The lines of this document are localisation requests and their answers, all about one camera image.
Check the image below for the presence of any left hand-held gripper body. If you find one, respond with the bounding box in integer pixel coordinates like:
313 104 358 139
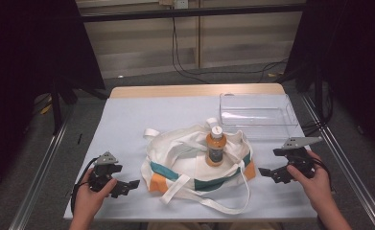
87 151 124 194

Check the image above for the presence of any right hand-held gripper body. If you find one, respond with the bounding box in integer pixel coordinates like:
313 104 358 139
272 136 323 180

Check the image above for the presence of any clear plastic bin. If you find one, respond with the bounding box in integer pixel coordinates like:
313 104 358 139
219 92 299 141

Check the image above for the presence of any orange juice bottle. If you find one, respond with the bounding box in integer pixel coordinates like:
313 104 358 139
204 126 227 168

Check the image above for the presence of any white canvas tote bag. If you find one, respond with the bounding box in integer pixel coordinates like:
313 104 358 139
140 117 257 216

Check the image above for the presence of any person's left hand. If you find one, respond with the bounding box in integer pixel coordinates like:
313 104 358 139
70 176 118 223

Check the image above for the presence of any person's right hand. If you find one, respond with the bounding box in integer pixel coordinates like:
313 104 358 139
286 150 333 209

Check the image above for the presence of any pale grey table mat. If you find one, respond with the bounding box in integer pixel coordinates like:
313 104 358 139
63 94 318 222

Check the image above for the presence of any black metal stand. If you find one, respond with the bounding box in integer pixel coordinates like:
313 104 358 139
49 76 110 136
277 63 334 127

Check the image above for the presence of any yellow floor tape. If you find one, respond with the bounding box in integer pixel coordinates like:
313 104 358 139
39 103 54 115

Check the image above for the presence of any black curtain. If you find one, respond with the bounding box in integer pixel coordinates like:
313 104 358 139
0 0 106 202
284 0 375 162

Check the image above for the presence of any black horizontal bar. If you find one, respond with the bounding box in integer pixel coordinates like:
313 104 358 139
79 3 307 23

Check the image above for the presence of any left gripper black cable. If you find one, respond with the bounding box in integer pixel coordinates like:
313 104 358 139
70 157 99 215

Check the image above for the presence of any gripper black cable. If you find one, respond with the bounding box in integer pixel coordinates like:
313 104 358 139
70 157 99 215
309 155 334 193

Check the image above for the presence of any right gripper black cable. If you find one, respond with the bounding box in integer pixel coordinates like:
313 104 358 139
309 155 334 193

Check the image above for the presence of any aluminium floor rail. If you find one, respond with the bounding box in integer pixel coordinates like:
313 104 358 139
8 123 69 230
299 94 375 230

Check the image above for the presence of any black floor cable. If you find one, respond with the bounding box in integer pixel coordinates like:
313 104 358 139
175 57 289 83
171 16 210 85

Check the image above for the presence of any wooden wall post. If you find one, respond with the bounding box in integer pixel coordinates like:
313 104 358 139
196 0 202 69

